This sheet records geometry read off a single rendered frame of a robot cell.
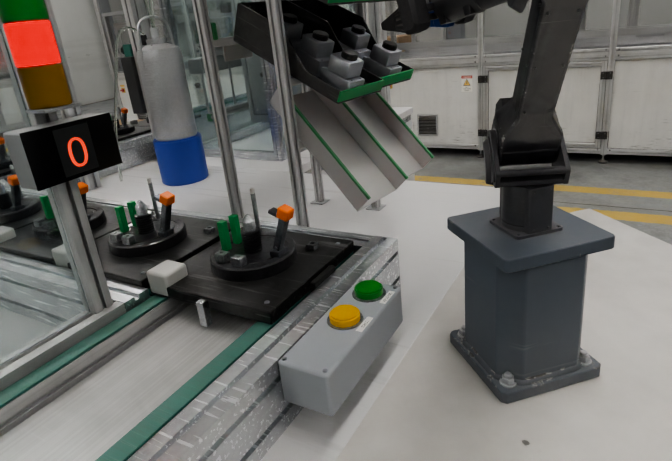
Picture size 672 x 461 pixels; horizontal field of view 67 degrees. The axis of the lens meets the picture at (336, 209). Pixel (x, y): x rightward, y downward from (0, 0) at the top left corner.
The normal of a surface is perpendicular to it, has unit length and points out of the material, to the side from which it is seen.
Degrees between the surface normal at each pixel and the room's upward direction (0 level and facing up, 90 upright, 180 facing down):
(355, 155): 45
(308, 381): 90
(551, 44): 125
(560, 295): 90
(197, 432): 0
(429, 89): 90
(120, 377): 0
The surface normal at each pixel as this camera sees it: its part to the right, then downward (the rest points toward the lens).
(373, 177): 0.47, -0.55
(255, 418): 0.86, 0.10
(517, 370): -0.49, 0.36
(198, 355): -0.10, -0.93
